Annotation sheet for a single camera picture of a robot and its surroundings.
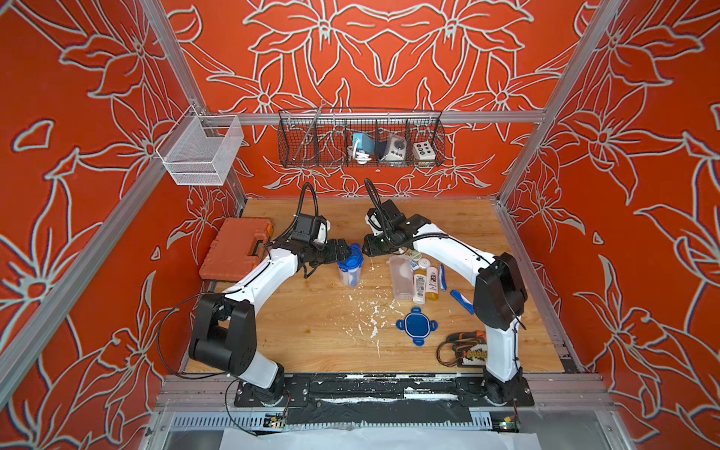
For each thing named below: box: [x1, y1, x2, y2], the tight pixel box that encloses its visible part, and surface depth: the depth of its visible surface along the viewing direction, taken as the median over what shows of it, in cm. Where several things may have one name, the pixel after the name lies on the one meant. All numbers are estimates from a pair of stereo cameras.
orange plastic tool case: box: [198, 218, 273, 282], surface depth 103 cm
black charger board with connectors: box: [454, 344, 488, 367], surface depth 79 cm
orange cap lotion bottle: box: [425, 266, 439, 301], surface depth 93 cm
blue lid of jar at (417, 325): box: [395, 305, 439, 347], surface depth 86 cm
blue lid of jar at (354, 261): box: [337, 242, 364, 273], surface depth 85 cm
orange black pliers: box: [438, 330, 487, 346], surface depth 83 cm
